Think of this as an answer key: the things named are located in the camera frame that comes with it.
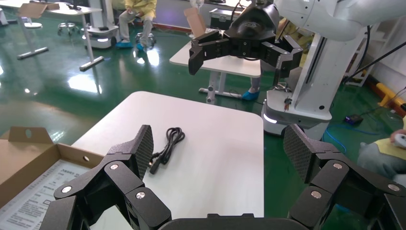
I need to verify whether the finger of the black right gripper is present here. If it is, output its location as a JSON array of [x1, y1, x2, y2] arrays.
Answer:
[[261, 34, 304, 86], [188, 30, 232, 76]]

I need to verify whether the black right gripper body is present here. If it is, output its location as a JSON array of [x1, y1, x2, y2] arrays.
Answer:
[[223, 2, 281, 60]]

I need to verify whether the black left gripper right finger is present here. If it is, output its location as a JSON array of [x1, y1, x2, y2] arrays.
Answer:
[[283, 124, 406, 230]]

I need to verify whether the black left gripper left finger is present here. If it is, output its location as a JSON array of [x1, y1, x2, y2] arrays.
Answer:
[[39, 125, 172, 230]]

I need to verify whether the black power cable with plug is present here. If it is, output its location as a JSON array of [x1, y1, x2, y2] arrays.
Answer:
[[149, 126, 186, 175]]

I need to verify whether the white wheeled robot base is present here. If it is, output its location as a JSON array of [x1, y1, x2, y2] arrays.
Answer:
[[83, 0, 121, 50]]

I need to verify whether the brown cardboard box flap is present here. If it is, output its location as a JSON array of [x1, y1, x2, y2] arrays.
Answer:
[[184, 7, 207, 39]]

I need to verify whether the open brown cardboard box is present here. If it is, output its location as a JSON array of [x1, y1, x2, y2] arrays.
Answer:
[[0, 126, 105, 210]]

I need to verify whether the small white table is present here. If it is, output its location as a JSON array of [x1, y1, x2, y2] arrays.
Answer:
[[169, 28, 262, 105]]

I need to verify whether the black equipment case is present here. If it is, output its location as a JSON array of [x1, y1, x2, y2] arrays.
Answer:
[[209, 8, 242, 31]]

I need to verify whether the white robot column and base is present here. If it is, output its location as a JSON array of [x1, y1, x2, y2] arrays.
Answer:
[[261, 32, 369, 140]]

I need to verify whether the metal wheeled stool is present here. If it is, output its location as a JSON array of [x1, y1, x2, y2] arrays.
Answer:
[[135, 32, 157, 48], [57, 21, 80, 36]]

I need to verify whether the small black floor device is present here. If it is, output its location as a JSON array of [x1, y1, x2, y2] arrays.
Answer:
[[345, 114, 364, 125]]

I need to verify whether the white handheld controller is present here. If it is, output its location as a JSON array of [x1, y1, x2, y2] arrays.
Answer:
[[394, 133, 406, 149]]

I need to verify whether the white metal rack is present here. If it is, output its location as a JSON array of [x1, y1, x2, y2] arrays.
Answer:
[[344, 23, 381, 88]]

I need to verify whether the white printed instruction sheet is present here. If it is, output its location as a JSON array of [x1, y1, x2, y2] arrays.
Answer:
[[0, 159, 92, 230]]

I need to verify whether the yellow floor barrier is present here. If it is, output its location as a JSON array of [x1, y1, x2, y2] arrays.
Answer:
[[375, 82, 406, 112]]

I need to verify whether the long white table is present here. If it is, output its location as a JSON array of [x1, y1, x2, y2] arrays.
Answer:
[[0, 0, 105, 72]]

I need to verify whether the flat brown cardboard piece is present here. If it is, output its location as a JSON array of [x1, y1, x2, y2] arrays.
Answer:
[[17, 1, 60, 19]]

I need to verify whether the blue floor cable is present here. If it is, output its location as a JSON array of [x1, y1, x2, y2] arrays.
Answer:
[[323, 124, 381, 155]]

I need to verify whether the long black right arm cable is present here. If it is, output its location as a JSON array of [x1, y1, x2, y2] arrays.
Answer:
[[342, 25, 406, 84]]

